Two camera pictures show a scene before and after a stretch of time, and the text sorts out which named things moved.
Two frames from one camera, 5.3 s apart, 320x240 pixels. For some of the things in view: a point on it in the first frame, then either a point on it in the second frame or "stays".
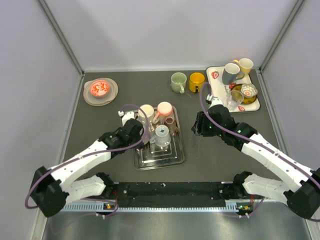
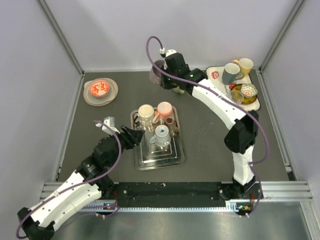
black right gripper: (198, 128) -> (165, 84)
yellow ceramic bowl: (246, 100) stays
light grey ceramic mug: (161, 138) stays
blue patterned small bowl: (249, 90) stays
